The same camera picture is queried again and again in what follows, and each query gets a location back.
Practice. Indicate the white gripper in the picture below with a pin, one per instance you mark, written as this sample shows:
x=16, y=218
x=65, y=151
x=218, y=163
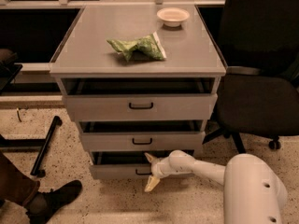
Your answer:
x=159, y=168

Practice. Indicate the grey bottom drawer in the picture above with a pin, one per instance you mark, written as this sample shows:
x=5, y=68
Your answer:
x=119, y=165

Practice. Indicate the grey drawer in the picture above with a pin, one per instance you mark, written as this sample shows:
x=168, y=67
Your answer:
x=119, y=165
x=121, y=99
x=141, y=135

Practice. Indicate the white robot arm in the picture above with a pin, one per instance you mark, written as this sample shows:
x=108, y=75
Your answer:
x=252, y=192

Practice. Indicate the grey middle drawer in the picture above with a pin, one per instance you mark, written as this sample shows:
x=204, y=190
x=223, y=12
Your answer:
x=141, y=135

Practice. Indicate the grey drawer cabinet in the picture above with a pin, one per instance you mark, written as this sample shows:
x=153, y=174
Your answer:
x=189, y=50

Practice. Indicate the grey top drawer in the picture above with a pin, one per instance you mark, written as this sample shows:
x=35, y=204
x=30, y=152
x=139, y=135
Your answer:
x=121, y=99

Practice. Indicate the black table leg base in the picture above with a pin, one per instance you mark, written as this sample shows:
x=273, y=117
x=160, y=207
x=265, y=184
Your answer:
x=39, y=145

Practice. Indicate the black shoe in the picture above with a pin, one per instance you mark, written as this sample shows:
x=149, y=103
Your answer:
x=45, y=204

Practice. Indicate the green crumpled snack bag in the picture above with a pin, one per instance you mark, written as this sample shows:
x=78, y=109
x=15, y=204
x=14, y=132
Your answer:
x=149, y=45

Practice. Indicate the brown trouser leg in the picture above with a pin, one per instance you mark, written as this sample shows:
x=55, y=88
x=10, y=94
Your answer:
x=14, y=185

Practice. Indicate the white small bowl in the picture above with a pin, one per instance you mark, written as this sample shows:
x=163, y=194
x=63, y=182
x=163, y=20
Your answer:
x=173, y=16

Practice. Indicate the black office chair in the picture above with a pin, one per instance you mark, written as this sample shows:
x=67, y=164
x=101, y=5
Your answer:
x=259, y=41

